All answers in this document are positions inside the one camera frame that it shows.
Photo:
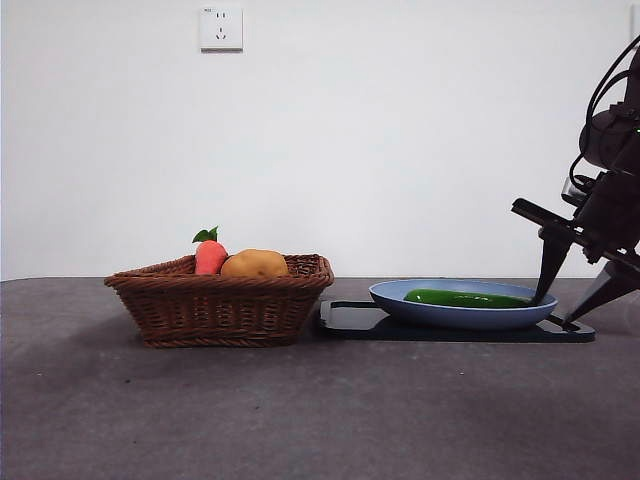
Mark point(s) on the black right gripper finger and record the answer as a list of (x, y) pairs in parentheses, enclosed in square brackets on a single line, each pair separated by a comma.
[(612, 287), (552, 257)]

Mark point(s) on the long green pepper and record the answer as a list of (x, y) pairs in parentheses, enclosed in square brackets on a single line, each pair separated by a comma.
[(460, 299)]

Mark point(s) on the light blue round plate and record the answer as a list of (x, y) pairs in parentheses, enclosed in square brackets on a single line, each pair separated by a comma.
[(450, 315)]

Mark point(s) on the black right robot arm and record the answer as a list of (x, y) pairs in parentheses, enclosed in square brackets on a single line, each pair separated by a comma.
[(615, 137)]

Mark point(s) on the yellow-brown potato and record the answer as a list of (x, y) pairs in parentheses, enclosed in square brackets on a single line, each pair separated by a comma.
[(255, 264)]

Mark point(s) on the brown woven wicker basket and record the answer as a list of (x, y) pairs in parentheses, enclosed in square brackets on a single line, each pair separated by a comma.
[(215, 310)]

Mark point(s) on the orange carrot with green leaves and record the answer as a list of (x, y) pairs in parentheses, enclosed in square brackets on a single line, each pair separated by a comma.
[(209, 257)]

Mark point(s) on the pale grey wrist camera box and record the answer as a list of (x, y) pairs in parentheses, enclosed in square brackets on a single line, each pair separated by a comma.
[(575, 189)]

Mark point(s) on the white wall power socket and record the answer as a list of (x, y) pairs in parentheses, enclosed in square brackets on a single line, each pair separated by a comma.
[(221, 29)]

